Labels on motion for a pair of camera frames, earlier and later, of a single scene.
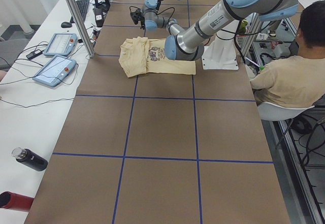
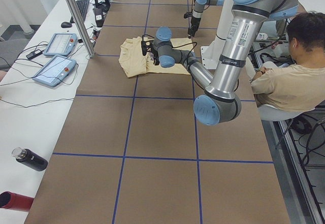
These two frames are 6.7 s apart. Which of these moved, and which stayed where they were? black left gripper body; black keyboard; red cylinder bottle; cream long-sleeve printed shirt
Moved: black left gripper body
Stayed: red cylinder bottle; black keyboard; cream long-sleeve printed shirt
